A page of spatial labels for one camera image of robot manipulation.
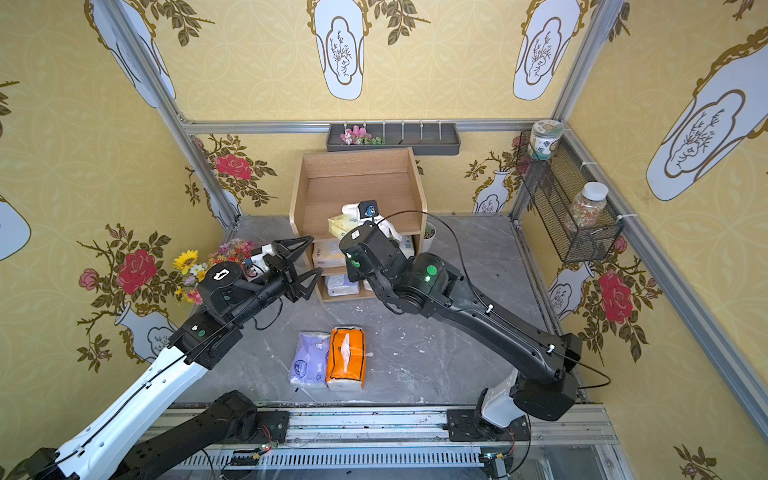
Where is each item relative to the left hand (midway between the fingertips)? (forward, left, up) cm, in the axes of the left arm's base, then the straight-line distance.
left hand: (310, 249), depth 64 cm
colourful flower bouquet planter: (+8, +37, -18) cm, 42 cm away
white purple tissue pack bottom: (+9, -2, -29) cm, 31 cm away
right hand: (+2, -12, 0) cm, 12 cm away
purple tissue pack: (-14, +5, -32) cm, 35 cm away
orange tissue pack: (-14, -6, -29) cm, 33 cm away
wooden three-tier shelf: (+30, 0, -6) cm, 30 cm away
